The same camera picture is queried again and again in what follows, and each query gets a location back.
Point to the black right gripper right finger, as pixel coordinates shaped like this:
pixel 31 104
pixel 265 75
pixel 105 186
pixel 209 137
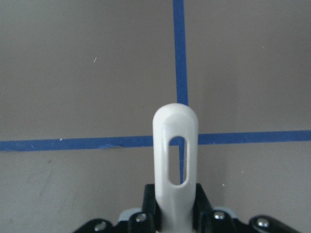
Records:
pixel 202 210

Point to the white hand brush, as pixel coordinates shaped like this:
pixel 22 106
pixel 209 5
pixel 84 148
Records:
pixel 175 143

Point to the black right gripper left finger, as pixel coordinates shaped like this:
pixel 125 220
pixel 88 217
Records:
pixel 151 206

